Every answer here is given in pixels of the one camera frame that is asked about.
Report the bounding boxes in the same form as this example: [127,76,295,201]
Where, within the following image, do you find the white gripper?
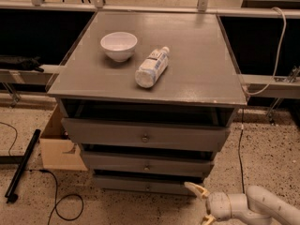
[184,182,232,225]

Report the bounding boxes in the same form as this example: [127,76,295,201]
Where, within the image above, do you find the grey bottom drawer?
[94,175,195,197]

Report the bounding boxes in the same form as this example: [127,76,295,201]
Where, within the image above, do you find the grey drawer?
[82,152,214,177]
[94,175,195,197]
[62,118,230,151]

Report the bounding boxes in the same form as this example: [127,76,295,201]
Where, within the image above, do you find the grey middle drawer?
[82,152,214,177]

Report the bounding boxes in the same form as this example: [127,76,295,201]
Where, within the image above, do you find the grey wooden drawer cabinet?
[49,11,247,184]

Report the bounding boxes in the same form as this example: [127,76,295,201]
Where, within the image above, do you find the grey top drawer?
[62,118,230,151]

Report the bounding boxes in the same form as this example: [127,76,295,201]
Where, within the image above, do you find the white plastic bottle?
[135,47,170,88]

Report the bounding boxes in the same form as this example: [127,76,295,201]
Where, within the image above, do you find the brown cardboard box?
[39,106,87,171]

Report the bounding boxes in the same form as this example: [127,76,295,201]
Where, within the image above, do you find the white ceramic bowl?
[100,32,138,62]

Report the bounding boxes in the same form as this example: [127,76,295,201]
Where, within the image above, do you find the black metal bar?
[5,129,40,203]

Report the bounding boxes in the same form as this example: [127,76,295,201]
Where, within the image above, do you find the black floor cable right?
[237,108,247,195]

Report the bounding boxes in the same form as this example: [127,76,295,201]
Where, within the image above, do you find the black floor cable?
[237,108,247,195]
[0,121,85,225]

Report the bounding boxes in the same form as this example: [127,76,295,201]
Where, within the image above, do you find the metal rail frame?
[0,0,300,127]

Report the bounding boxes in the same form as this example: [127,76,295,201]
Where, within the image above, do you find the black floor cable left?
[0,121,85,225]

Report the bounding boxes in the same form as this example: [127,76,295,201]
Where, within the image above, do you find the white hanging cable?
[242,7,288,98]

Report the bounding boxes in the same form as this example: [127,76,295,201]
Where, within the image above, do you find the black cloth on rail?
[0,55,44,72]

